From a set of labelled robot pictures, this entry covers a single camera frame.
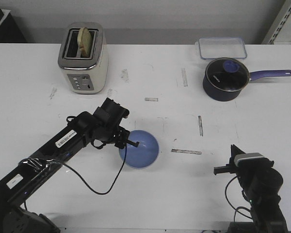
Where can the blue bowl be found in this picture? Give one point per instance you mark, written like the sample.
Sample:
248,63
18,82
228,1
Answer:
145,154

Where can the white slotted shelf upright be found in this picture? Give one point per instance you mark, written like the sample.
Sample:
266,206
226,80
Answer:
280,30

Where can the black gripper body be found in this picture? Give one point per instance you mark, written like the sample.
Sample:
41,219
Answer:
246,170
107,129

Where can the cream silver toaster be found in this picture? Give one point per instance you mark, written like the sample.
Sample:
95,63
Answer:
84,75

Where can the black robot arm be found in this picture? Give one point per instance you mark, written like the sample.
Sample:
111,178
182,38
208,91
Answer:
260,184
32,172

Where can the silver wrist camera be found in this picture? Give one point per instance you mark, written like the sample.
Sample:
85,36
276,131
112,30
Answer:
247,156

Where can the glass pot lid blue knob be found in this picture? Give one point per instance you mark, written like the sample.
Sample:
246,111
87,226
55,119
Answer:
227,74

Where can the clear plastic container blue rim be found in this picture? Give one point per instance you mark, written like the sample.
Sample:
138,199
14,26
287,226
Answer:
210,48

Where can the toast slice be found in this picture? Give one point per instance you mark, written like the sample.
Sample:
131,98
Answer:
84,40

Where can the dark blue saucepan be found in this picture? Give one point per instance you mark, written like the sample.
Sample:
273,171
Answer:
221,95

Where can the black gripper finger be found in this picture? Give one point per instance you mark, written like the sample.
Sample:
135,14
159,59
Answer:
123,140
236,153

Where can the black box with white edge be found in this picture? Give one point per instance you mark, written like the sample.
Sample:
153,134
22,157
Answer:
9,30

